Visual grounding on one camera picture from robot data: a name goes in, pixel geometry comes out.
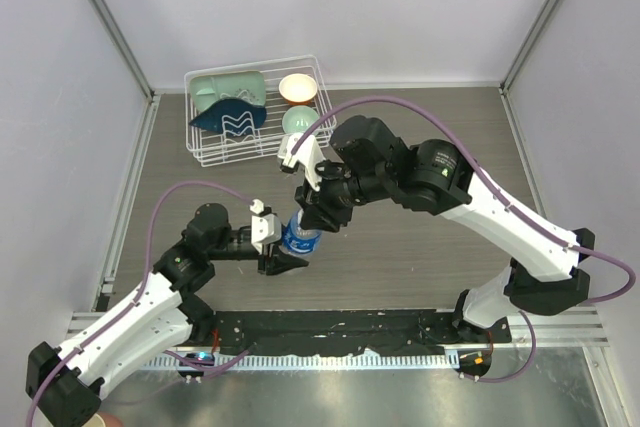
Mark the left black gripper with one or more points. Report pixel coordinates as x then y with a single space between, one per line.
277 261

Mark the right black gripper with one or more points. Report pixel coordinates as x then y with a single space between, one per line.
320 214

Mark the blue label water bottle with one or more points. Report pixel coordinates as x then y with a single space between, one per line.
297 241

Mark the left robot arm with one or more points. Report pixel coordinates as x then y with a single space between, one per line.
68 383

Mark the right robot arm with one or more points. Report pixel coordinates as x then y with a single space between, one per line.
542 278

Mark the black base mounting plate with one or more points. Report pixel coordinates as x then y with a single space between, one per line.
338 333

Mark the light green bowl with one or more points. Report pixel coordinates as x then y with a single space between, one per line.
298 119

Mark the orange white bowl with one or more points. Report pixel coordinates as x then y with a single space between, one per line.
298 88

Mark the dark blue leaf plate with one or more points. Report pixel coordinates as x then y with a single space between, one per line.
231 117

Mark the light green divided plate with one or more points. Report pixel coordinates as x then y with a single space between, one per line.
206 90

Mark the pink cup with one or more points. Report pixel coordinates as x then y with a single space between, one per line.
103 419

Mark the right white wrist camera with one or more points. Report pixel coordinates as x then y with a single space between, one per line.
308 156

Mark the white wire dish rack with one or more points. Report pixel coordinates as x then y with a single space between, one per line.
211 149

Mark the white slotted cable duct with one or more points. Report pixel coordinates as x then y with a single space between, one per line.
368 360

